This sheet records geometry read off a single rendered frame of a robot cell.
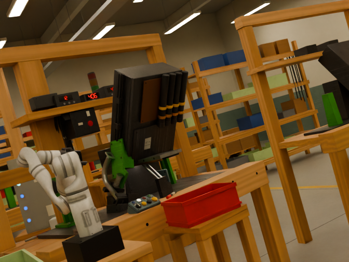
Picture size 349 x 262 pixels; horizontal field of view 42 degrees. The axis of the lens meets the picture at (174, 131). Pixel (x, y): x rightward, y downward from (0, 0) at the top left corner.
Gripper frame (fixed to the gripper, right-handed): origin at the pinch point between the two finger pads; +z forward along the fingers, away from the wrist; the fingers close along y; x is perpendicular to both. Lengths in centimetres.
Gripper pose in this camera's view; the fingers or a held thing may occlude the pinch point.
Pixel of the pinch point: (82, 157)
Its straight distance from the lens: 250.1
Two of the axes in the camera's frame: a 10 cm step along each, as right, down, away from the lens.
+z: 7.7, 0.4, 6.4
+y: -5.0, -5.8, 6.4
